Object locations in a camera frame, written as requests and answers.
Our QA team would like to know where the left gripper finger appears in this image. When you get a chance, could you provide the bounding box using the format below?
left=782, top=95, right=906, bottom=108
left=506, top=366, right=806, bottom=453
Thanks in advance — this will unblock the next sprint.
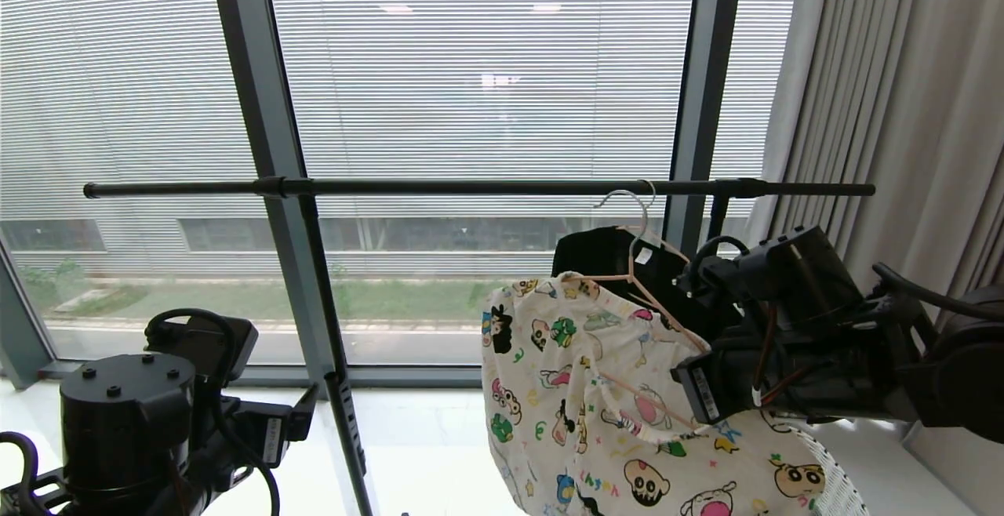
left=289, top=383, right=320, bottom=440

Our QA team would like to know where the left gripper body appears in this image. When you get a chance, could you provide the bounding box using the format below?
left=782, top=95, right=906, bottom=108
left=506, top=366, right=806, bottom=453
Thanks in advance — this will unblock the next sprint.
left=224, top=398, right=295, bottom=470

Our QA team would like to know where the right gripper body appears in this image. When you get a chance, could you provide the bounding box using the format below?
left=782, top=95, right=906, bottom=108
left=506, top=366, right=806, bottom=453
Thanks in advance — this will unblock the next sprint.
left=671, top=336, right=785, bottom=427

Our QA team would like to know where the pink clothes hanger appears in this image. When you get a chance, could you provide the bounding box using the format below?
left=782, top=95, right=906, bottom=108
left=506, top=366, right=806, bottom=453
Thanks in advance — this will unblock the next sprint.
left=561, top=189, right=711, bottom=431
left=616, top=180, right=691, bottom=263

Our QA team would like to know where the cream printed garment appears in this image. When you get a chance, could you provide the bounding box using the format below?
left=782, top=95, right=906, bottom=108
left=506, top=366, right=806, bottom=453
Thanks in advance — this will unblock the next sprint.
left=481, top=271, right=828, bottom=516

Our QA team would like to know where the black garment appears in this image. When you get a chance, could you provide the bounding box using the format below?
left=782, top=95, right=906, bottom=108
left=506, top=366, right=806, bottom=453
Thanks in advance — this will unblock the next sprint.
left=553, top=226, right=746, bottom=340

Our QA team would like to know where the white laundry basket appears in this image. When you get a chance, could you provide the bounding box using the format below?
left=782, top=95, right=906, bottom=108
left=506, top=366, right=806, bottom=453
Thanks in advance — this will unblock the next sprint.
left=784, top=422, right=871, bottom=516

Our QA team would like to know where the black clothes rack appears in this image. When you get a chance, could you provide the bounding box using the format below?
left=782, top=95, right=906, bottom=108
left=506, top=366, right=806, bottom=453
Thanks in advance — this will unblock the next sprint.
left=82, top=177, right=877, bottom=516

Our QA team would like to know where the window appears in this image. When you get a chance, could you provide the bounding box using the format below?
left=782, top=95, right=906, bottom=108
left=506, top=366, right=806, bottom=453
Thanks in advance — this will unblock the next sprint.
left=0, top=0, right=805, bottom=390

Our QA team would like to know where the beige curtain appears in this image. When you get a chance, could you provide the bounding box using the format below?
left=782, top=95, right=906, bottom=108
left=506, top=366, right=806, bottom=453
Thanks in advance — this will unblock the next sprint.
left=745, top=0, right=1004, bottom=301

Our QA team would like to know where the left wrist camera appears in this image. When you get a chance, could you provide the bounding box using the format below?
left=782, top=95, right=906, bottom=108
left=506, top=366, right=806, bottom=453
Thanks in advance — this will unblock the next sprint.
left=144, top=308, right=260, bottom=387

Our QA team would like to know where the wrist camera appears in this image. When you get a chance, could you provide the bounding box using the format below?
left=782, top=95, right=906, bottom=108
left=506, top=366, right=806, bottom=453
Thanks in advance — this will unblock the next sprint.
left=144, top=308, right=260, bottom=387
left=673, top=235, right=754, bottom=321

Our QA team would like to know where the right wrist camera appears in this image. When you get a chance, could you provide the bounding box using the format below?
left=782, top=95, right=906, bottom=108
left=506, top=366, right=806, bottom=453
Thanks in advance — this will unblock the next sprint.
left=673, top=235, right=754, bottom=321

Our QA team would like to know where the black cable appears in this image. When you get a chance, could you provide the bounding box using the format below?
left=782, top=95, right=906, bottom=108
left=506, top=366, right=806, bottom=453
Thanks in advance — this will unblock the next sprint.
left=872, top=263, right=1004, bottom=322

